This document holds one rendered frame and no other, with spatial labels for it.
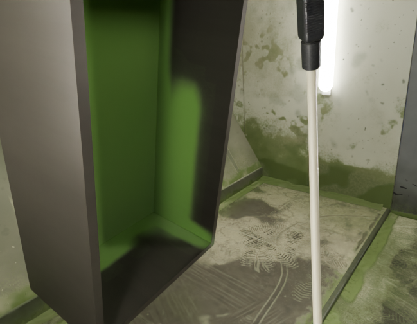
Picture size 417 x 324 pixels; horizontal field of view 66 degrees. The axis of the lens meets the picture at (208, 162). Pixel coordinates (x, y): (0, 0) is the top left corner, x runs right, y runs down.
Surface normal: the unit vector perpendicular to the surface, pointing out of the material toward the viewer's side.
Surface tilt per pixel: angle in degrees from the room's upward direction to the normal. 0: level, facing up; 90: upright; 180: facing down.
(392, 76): 90
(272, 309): 0
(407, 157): 90
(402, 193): 90
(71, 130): 90
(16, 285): 57
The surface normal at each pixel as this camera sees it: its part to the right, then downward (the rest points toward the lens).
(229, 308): -0.07, -0.94
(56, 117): -0.57, 0.31
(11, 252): 0.60, -0.37
